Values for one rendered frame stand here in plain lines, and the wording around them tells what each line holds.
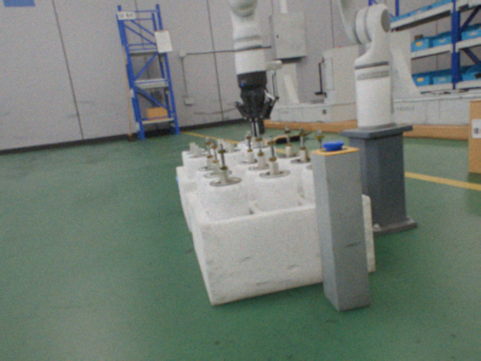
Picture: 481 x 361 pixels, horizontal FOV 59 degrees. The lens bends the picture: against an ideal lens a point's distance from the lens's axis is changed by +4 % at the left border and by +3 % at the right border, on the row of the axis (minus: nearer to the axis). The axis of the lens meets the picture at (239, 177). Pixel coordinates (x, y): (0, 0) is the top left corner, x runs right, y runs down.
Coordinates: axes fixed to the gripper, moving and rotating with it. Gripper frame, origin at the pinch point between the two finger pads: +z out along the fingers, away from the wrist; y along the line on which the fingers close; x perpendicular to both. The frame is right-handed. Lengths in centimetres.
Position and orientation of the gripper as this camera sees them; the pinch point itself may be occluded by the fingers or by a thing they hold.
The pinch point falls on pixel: (258, 129)
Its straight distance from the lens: 106.6
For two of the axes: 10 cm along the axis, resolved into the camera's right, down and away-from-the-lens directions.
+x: 6.9, -2.2, 6.9
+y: 7.1, 0.4, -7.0
